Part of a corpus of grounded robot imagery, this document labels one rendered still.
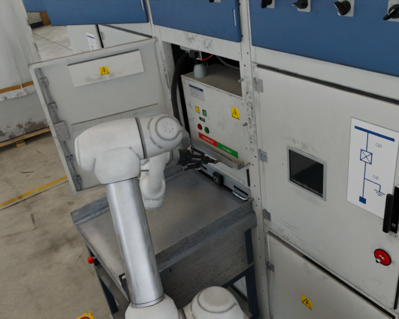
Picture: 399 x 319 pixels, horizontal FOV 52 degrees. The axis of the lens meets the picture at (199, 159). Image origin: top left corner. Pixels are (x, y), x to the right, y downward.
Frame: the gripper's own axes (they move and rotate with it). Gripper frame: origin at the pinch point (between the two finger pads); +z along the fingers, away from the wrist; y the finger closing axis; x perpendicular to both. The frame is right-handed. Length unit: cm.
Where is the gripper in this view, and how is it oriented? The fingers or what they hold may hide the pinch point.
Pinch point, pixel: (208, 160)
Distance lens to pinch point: 202.7
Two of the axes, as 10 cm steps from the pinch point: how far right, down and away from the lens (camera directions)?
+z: 7.7, 0.9, 6.4
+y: -2.9, 9.3, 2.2
